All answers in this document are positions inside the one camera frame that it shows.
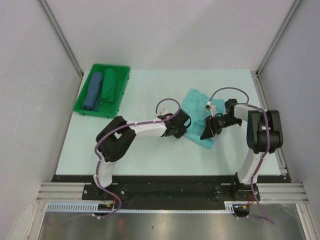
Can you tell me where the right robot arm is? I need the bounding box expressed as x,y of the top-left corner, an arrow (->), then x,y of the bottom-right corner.
200,99 -> 284,202

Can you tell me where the white slotted cable duct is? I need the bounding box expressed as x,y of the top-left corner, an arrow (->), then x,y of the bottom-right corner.
46,202 -> 234,214

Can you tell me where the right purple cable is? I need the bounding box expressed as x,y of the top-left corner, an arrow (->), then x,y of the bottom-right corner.
206,86 -> 276,225

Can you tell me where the purple cable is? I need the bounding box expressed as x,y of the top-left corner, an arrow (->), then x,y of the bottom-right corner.
206,86 -> 276,225
44,98 -> 182,223

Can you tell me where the aluminium front rail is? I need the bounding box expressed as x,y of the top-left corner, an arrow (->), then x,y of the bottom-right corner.
36,182 -> 309,204

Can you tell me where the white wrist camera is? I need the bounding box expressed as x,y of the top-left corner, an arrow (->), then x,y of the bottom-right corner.
205,102 -> 217,117
157,108 -> 173,119

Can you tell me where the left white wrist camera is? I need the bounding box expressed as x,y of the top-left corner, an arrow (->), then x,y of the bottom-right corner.
157,108 -> 173,119

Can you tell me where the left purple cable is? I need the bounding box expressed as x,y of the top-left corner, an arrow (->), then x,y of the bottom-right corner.
44,98 -> 182,223

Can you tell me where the left aluminium frame post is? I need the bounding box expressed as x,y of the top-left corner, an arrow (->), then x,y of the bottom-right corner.
37,0 -> 84,77

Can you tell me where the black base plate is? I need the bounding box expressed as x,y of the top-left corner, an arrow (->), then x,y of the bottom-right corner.
51,174 -> 292,202

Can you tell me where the rolled blue t shirt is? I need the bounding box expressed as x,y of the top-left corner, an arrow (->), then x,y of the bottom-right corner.
82,72 -> 103,112

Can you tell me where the green plastic tray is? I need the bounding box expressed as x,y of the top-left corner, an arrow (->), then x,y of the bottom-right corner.
73,63 -> 131,119

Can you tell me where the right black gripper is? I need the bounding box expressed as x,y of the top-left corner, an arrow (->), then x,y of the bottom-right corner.
200,114 -> 242,140

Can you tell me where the teal t shirt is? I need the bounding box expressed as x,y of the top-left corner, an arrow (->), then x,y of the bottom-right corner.
181,88 -> 215,150

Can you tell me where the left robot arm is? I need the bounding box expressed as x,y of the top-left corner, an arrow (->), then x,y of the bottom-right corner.
93,109 -> 192,200

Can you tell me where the aluminium frame post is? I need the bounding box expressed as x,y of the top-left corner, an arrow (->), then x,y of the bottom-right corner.
255,0 -> 303,77
37,0 -> 84,77

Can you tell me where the right aluminium frame post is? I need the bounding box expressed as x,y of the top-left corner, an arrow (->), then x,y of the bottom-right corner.
255,0 -> 303,77

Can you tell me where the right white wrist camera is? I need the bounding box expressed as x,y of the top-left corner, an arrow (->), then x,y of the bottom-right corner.
205,102 -> 217,117

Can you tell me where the rolled dark green t shirt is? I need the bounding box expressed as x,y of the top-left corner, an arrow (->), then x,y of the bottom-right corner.
100,68 -> 118,105

